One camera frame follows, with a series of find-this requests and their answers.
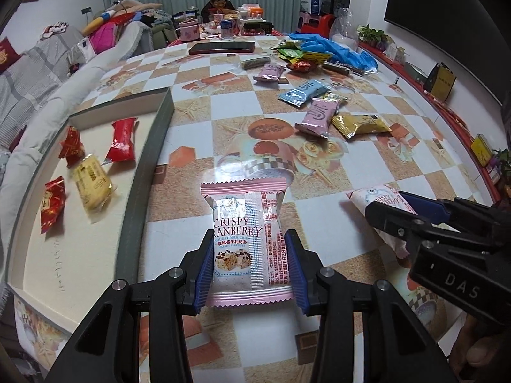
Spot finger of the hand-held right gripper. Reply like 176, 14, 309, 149
364, 200, 500, 257
398, 191, 511, 233

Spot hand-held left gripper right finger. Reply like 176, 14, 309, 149
284, 230, 458, 383

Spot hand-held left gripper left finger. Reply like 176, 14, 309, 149
46, 229, 217, 383

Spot pink white nougat packet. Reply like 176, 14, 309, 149
345, 184, 421, 261
199, 179, 297, 309

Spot grey-green cardboard box tray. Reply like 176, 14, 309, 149
5, 87, 175, 334

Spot yellow cake packet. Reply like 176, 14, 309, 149
71, 153, 115, 224

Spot long red snack packet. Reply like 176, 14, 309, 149
104, 117, 139, 165

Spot red gold candy packet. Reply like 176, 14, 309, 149
39, 175, 67, 234
58, 125, 86, 169

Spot person's right hand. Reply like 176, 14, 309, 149
450, 319, 511, 383

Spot small yellow box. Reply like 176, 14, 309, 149
470, 133, 494, 167

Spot purple green potted plant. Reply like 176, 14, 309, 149
490, 149, 511, 185

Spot white red television cabinet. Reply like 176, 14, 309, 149
358, 39, 511, 205

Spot flat yellow snack packet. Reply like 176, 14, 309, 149
331, 112, 393, 141

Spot black yellow paper bag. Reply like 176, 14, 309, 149
423, 62, 457, 103

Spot long pink snack packet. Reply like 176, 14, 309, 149
294, 97, 341, 139
253, 63, 287, 83

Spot yellow green cartoon packet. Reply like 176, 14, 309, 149
319, 91, 351, 105

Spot small white carton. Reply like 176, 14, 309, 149
385, 45, 407, 65

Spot brown snack bar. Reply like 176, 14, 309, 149
333, 59, 367, 76

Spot long light blue snack packet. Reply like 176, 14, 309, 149
277, 79, 333, 107

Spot dark olive snack bar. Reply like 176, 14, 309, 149
322, 61, 353, 76

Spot blue rubber gloves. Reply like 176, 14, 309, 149
287, 32, 378, 74

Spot red orange snack packet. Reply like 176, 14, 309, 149
287, 59, 319, 72

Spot yellow red snack packet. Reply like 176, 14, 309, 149
297, 50, 327, 65

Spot clear plastic bag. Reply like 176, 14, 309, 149
329, 7, 361, 47

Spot green snack packet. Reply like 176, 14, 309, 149
271, 41, 305, 59

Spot red plastic stool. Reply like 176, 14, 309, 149
299, 12, 336, 35

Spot pink mug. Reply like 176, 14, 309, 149
178, 19, 201, 43

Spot orange white box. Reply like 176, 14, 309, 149
239, 4, 265, 21

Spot grey striped sofa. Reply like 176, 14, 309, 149
0, 19, 176, 248

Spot pile of clothes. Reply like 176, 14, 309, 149
81, 0, 173, 53

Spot red embroidered cushion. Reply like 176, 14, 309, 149
0, 36, 19, 67

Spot black wall television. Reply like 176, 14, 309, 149
383, 0, 511, 105

